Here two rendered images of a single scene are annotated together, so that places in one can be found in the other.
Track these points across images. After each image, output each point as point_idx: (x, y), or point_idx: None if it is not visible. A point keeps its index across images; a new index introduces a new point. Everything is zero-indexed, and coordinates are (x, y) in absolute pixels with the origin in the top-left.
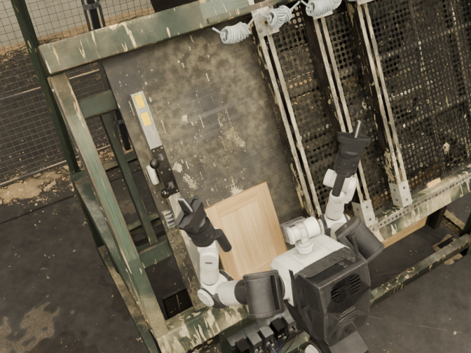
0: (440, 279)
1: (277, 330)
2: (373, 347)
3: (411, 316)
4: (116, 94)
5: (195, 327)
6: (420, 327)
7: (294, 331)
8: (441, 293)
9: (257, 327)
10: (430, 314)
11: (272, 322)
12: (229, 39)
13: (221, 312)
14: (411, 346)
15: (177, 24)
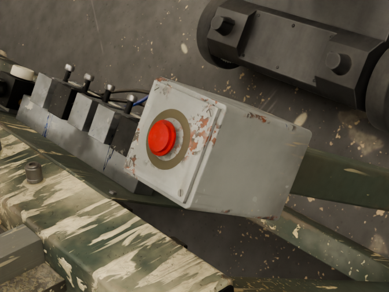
0: (28, 50)
1: (72, 90)
2: (154, 68)
3: (90, 50)
4: None
5: (100, 248)
6: (99, 26)
7: (72, 70)
8: (46, 35)
9: (87, 143)
10: (78, 26)
11: (60, 112)
12: None
13: (47, 210)
14: (130, 19)
15: None
